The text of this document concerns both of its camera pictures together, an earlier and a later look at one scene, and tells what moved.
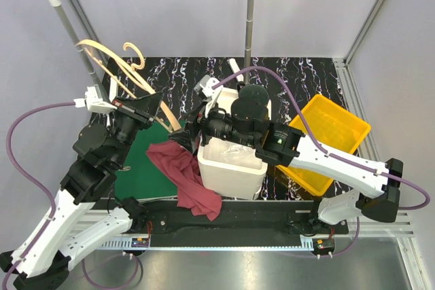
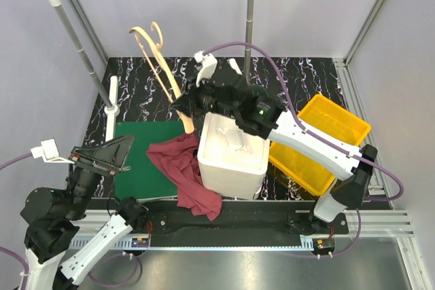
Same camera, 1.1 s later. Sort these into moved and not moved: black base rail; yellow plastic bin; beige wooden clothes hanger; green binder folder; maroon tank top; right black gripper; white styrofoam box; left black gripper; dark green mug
Moved: right black gripper; left black gripper; beige wooden clothes hanger
Not moved: maroon tank top; dark green mug; yellow plastic bin; green binder folder; white styrofoam box; black base rail
